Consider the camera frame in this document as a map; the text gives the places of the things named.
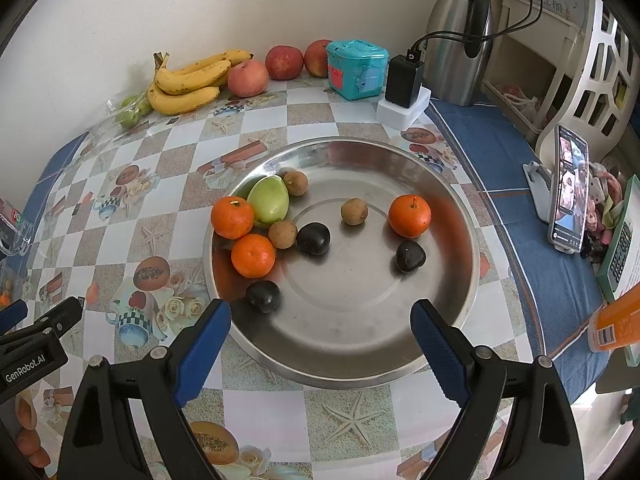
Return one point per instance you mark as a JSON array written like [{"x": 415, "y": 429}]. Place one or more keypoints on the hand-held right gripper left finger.
[{"x": 202, "y": 355}]

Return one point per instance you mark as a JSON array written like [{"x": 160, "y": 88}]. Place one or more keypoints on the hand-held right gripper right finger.
[{"x": 440, "y": 355}]

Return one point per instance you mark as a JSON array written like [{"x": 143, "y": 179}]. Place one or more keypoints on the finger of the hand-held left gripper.
[
  {"x": 62, "y": 317},
  {"x": 12, "y": 316}
]

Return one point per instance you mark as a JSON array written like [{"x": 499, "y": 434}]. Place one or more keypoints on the dark purple plum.
[
  {"x": 410, "y": 256},
  {"x": 313, "y": 239},
  {"x": 263, "y": 296}
]

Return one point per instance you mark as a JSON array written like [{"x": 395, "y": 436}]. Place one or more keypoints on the large steel bowl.
[{"x": 350, "y": 310}]

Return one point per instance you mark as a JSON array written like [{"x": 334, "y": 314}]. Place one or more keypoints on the orange tangerine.
[
  {"x": 232, "y": 217},
  {"x": 252, "y": 256},
  {"x": 410, "y": 216}
]

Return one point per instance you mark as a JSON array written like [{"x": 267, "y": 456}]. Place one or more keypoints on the brown longan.
[
  {"x": 295, "y": 183},
  {"x": 354, "y": 211},
  {"x": 283, "y": 234}
]

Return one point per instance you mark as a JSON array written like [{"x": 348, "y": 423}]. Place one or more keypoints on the green mango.
[{"x": 269, "y": 200}]

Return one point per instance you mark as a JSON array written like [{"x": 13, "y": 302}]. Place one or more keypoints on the blue tablecloth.
[{"x": 540, "y": 270}]

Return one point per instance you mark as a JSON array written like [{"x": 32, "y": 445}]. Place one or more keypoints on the checkered printed tablecloth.
[{"x": 165, "y": 220}]

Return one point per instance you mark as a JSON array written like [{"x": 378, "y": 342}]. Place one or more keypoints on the grey phone stand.
[{"x": 537, "y": 190}]

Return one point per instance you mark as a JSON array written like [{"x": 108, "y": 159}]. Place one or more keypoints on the smartphone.
[{"x": 569, "y": 190}]

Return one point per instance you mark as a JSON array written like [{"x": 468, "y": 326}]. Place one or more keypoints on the clear bag of green limes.
[{"x": 129, "y": 117}]

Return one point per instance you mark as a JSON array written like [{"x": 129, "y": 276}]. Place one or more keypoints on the pile of colourful trinkets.
[{"x": 602, "y": 200}]

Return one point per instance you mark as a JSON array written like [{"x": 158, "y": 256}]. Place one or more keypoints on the white power block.
[{"x": 400, "y": 115}]

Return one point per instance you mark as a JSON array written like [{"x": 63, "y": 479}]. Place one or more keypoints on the yellow banana bunch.
[{"x": 180, "y": 102}]

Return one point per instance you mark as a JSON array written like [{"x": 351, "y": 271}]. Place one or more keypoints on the plastic bag with red contents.
[{"x": 520, "y": 102}]

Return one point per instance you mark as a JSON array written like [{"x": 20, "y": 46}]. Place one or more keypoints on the black power adapter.
[{"x": 404, "y": 82}]

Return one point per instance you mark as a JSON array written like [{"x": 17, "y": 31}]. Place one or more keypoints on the pale pink apple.
[{"x": 248, "y": 79}]

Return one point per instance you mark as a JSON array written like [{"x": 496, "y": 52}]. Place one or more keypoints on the teal toy box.
[{"x": 357, "y": 72}]

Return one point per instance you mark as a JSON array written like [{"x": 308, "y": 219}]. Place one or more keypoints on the red apple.
[
  {"x": 316, "y": 59},
  {"x": 284, "y": 62}
]

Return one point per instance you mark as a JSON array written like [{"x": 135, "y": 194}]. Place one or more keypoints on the white wooden shelf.
[{"x": 550, "y": 60}]

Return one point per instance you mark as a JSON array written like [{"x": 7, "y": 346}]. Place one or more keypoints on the steel thermos jug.
[{"x": 455, "y": 40}]

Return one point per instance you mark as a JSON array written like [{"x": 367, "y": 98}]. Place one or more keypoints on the white plastic lattice chair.
[{"x": 600, "y": 50}]

